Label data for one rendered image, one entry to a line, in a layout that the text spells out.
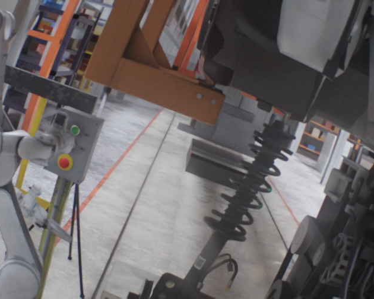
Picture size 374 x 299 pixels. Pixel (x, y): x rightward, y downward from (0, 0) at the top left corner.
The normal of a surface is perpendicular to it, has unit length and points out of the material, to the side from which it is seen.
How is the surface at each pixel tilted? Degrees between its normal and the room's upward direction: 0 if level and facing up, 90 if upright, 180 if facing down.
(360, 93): 133
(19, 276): 90
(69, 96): 90
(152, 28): 90
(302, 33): 90
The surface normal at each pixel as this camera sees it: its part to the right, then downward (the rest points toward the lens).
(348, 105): -0.30, 0.72
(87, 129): -0.03, 0.13
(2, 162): 0.19, 0.18
